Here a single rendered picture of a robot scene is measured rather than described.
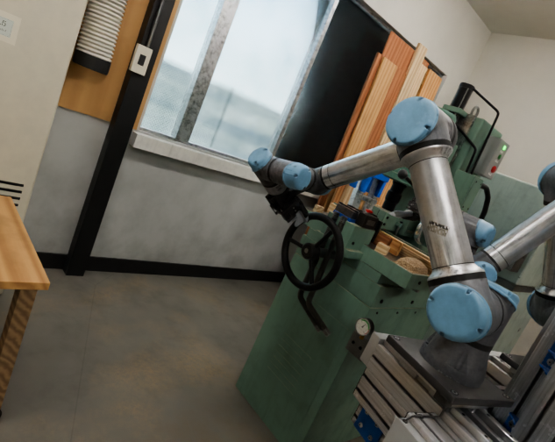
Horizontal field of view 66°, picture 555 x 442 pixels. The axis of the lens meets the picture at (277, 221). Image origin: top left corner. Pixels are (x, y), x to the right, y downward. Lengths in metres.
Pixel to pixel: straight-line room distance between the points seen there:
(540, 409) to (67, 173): 2.15
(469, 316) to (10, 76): 1.74
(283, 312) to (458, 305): 1.09
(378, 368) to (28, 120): 1.59
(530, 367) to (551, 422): 0.14
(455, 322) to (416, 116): 0.44
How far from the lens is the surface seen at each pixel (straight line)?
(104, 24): 2.12
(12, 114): 1.99
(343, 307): 1.68
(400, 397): 1.16
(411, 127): 0.99
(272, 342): 1.93
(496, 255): 1.31
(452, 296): 0.91
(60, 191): 2.44
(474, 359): 1.09
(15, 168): 2.05
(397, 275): 1.55
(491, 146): 1.98
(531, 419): 1.20
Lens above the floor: 1.18
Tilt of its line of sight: 12 degrees down
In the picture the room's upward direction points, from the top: 23 degrees clockwise
